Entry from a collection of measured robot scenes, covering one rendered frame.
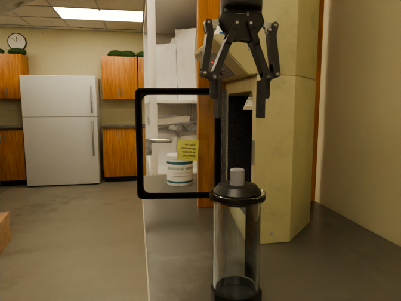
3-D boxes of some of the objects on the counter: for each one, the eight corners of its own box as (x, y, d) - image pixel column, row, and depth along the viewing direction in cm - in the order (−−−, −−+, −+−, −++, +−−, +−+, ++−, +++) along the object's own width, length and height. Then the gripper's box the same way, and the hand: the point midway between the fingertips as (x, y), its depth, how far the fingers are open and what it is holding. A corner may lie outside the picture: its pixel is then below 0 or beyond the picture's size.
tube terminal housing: (286, 206, 130) (293, -2, 120) (333, 238, 99) (349, -40, 88) (224, 209, 126) (226, -6, 115) (253, 245, 94) (259, -48, 84)
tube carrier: (252, 278, 73) (254, 183, 71) (271, 307, 63) (274, 197, 60) (204, 283, 72) (204, 186, 69) (215, 314, 61) (216, 200, 58)
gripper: (286, -3, 65) (281, 116, 68) (181, -9, 61) (182, 117, 64) (304, -16, 58) (299, 118, 61) (187, -25, 54) (188, 119, 57)
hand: (239, 103), depth 62 cm, fingers open, 7 cm apart
